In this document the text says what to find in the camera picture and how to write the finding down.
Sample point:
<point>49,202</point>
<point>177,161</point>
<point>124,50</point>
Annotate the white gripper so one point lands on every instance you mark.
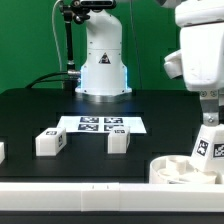
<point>202,52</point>

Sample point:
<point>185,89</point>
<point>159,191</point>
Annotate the white round stool seat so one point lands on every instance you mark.
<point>176,169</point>

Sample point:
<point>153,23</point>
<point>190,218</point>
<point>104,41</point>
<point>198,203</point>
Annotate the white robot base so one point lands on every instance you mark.
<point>103,75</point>

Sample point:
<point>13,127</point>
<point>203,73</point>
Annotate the white marker sheet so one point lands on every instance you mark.
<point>99,124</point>

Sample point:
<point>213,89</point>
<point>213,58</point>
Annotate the white block at left edge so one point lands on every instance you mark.
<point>2,152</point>

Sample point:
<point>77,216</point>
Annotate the white L-shaped obstacle wall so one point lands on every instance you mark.
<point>111,197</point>

